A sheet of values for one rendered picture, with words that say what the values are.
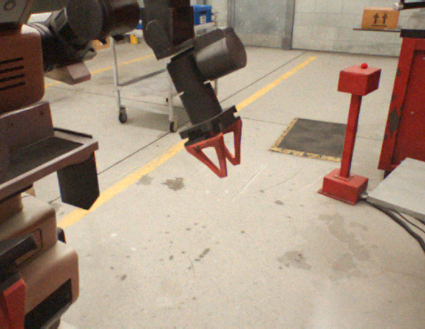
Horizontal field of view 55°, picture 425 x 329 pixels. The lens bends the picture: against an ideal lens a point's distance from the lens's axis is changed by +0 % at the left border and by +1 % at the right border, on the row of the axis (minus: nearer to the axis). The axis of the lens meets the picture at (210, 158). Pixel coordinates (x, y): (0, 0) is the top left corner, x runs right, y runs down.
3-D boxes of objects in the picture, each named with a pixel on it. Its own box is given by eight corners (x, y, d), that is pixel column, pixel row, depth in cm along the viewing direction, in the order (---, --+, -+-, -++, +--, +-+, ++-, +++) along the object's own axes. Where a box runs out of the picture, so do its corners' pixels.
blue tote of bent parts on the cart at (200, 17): (169, 22, 416) (168, 3, 409) (212, 24, 396) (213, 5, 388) (149, 26, 388) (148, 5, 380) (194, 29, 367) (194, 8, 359)
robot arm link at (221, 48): (171, 21, 70) (142, 27, 63) (226, -11, 63) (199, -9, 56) (199, 86, 72) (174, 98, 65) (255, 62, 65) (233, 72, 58)
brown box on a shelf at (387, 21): (360, 24, 267) (363, 4, 262) (404, 27, 256) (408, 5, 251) (352, 30, 243) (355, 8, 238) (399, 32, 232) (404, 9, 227)
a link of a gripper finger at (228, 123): (257, 155, 72) (237, 106, 70) (242, 171, 66) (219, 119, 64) (226, 164, 76) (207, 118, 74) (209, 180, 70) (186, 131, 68)
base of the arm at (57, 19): (70, 21, 82) (20, 28, 72) (91, -4, 77) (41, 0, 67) (94, 59, 82) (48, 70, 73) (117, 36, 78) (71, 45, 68)
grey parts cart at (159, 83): (167, 99, 456) (163, 9, 417) (219, 107, 429) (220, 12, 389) (115, 123, 384) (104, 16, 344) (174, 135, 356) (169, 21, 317)
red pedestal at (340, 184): (330, 182, 277) (347, 58, 242) (366, 193, 262) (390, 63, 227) (316, 193, 263) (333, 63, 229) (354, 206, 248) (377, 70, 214)
